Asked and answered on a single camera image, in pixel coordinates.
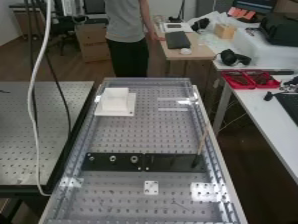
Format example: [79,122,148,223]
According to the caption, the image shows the white desk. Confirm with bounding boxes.
[189,11,298,73]
[212,74,298,185]

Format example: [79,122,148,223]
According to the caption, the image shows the person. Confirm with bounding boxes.
[103,0,167,79]

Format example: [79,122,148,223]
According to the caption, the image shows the black bag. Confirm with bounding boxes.
[258,12,298,48]

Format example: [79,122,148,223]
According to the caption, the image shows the black chair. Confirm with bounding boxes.
[49,14,91,57]

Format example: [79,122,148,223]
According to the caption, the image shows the thin stick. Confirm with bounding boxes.
[190,124,210,168]

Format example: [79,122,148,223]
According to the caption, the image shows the wooden desk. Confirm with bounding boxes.
[148,19,220,88]

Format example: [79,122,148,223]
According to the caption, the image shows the black plate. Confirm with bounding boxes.
[81,152,209,174]

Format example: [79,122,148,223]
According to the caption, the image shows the black keyboard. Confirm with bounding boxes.
[274,92,298,127]

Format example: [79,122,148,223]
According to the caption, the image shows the clear box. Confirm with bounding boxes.
[39,77,250,224]

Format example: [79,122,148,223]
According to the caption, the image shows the small wooden box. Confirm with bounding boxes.
[213,22,238,40]

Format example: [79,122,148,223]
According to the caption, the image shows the white cable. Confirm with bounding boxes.
[26,0,55,197]

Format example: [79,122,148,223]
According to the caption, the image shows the small white box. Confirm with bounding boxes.
[93,87,137,118]

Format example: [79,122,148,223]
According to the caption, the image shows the black headphones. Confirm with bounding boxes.
[220,48,253,67]

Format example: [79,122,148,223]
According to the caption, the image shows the cardboard box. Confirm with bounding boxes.
[75,22,113,64]

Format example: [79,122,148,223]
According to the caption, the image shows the small white square plate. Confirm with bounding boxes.
[143,180,160,196]

